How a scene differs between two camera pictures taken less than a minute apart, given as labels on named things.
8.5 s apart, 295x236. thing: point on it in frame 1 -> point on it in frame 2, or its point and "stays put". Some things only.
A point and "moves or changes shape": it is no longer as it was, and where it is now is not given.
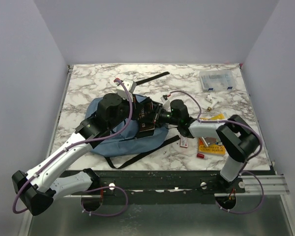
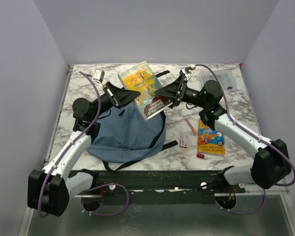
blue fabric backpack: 127,142 moves or changes shape
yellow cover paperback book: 219,116 moves or changes shape
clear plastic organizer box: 214,80 stays put
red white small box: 184,141 stays put
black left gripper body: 125,110 -> 109,96
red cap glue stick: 201,156 stays put
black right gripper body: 162,116 -> 187,96
